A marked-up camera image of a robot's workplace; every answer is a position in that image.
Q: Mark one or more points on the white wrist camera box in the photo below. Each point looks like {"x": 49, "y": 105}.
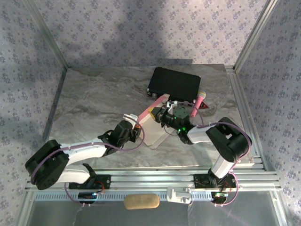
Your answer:
{"x": 171, "y": 104}
{"x": 130, "y": 117}

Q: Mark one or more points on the white plastic clamp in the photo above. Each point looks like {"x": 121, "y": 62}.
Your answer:
{"x": 178, "y": 195}

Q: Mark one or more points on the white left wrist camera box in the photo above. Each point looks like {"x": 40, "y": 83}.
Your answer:
{"x": 130, "y": 117}

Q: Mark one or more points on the pink toy microphone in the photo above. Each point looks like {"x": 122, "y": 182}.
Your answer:
{"x": 199, "y": 101}

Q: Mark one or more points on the black right controller board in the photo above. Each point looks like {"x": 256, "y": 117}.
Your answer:
{"x": 218, "y": 196}

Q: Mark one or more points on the black briefcase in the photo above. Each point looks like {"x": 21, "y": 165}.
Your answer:
{"x": 174, "y": 82}

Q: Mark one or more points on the black left controller board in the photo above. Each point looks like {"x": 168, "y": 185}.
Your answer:
{"x": 85, "y": 195}

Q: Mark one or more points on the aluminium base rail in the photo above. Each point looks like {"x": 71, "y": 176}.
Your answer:
{"x": 152, "y": 181}

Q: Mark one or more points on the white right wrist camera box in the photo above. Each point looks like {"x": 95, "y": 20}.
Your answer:
{"x": 171, "y": 104}

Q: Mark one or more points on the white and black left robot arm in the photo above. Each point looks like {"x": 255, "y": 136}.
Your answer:
{"x": 84, "y": 150}

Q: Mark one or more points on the black controller board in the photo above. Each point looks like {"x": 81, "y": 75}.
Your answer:
{"x": 85, "y": 195}
{"x": 218, "y": 196}

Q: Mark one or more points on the pink paper box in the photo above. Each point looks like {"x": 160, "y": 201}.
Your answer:
{"x": 152, "y": 131}

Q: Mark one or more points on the tan oblong sponge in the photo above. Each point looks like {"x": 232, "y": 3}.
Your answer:
{"x": 141, "y": 201}

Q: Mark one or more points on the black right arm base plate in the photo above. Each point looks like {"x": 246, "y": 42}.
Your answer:
{"x": 200, "y": 182}

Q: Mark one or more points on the aluminium frame post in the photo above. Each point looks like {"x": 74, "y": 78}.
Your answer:
{"x": 49, "y": 35}
{"x": 255, "y": 35}

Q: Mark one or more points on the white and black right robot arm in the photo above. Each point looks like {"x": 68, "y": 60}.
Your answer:
{"x": 200, "y": 134}

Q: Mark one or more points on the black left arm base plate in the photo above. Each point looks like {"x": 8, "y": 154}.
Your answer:
{"x": 105, "y": 181}

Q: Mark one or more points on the red triangle card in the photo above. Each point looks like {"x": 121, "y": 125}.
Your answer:
{"x": 205, "y": 106}

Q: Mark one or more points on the aluminium side rail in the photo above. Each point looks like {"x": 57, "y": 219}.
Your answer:
{"x": 58, "y": 94}
{"x": 238, "y": 94}

